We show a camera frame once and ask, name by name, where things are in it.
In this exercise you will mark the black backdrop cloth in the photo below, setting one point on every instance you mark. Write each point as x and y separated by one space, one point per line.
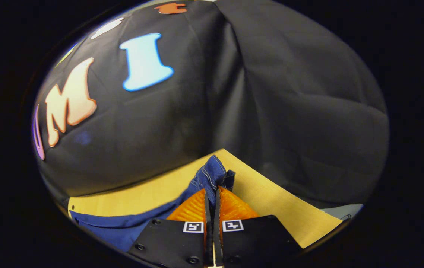
290 111

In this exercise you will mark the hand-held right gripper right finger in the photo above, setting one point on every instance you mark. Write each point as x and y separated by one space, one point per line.
256 242

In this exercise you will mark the blue denim jeans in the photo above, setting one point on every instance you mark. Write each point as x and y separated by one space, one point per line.
122 227

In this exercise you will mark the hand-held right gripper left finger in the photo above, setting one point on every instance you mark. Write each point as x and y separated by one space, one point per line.
174 242

